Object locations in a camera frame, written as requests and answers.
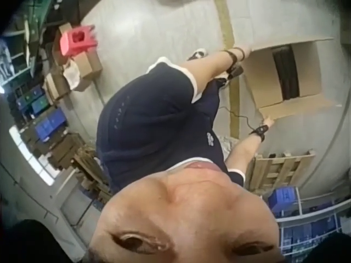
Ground black wrist band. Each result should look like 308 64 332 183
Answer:
225 49 245 79
248 124 271 142

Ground small cardboard box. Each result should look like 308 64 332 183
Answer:
73 49 104 81
56 22 73 42
43 72 71 101

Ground stack of wooden pallets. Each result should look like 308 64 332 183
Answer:
35 131 114 204

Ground thin black cable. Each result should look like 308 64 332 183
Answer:
218 105 254 134

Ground black items in box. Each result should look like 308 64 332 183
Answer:
271 45 301 101

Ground white plastic bag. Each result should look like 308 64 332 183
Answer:
62 59 83 91

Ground shelf with blue bins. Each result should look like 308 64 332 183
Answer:
0 0 70 145

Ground large cardboard box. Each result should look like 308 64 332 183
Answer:
241 37 343 120

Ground wooden pallet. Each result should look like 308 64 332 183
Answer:
248 149 316 197

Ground person's left hand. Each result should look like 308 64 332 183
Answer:
240 45 253 60

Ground white rack with blue crates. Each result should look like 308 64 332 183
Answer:
262 186 351 254

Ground person's right hand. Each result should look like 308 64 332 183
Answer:
262 115 275 130

